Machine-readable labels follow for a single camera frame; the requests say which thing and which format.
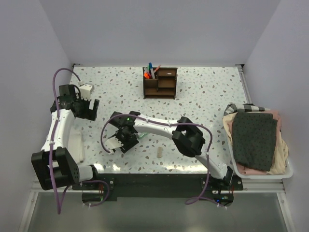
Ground brown wooden desk organizer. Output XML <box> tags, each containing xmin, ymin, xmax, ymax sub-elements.
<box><xmin>143</xmin><ymin>67</ymin><xmax>178</xmax><ymax>99</ymax></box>

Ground blue capped white marker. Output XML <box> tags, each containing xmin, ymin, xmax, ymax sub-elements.
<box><xmin>148</xmin><ymin>62</ymin><xmax>155</xmax><ymax>79</ymax></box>

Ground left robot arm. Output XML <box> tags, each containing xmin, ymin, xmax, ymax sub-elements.
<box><xmin>31</xmin><ymin>83</ymin><xmax>100</xmax><ymax>190</ymax></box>

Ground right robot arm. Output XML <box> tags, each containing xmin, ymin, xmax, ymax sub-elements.
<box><xmin>103</xmin><ymin>111</ymin><xmax>233</xmax><ymax>190</ymax></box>

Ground green transparent tube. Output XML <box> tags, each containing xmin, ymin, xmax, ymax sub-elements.
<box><xmin>138</xmin><ymin>133</ymin><xmax>148</xmax><ymax>139</ymax></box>

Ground beige eraser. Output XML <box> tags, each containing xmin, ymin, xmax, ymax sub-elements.
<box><xmin>157</xmin><ymin>147</ymin><xmax>163</xmax><ymax>158</ymax></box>

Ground black white striped cloth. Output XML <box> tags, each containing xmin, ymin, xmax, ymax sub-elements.
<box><xmin>224</xmin><ymin>103</ymin><xmax>270</xmax><ymax>116</ymax></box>

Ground dark grey dotted cloth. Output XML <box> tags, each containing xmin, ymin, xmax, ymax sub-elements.
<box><xmin>231</xmin><ymin>112</ymin><xmax>278</xmax><ymax>171</ymax></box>

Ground white laundry tray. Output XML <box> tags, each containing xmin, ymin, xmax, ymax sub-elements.
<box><xmin>228</xmin><ymin>141</ymin><xmax>294</xmax><ymax>180</ymax></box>

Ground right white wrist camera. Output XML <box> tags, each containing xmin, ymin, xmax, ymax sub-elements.
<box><xmin>104</xmin><ymin>136</ymin><xmax>123</xmax><ymax>154</ymax></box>

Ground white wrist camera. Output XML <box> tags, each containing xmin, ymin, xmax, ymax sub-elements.
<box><xmin>79</xmin><ymin>84</ymin><xmax>94</xmax><ymax>101</ymax></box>
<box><xmin>104</xmin><ymin>136</ymin><xmax>123</xmax><ymax>154</ymax></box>

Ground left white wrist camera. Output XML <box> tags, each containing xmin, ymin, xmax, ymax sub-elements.
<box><xmin>79</xmin><ymin>84</ymin><xmax>94</xmax><ymax>101</ymax></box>

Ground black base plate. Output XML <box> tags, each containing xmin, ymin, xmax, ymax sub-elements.
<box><xmin>71</xmin><ymin>172</ymin><xmax>244</xmax><ymax>202</ymax></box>

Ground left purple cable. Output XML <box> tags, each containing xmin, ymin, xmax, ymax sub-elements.
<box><xmin>48</xmin><ymin>68</ymin><xmax>114</xmax><ymax>215</ymax></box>

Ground aluminium frame rail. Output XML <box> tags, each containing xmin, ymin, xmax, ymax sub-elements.
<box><xmin>30</xmin><ymin>172</ymin><xmax>286</xmax><ymax>193</ymax></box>

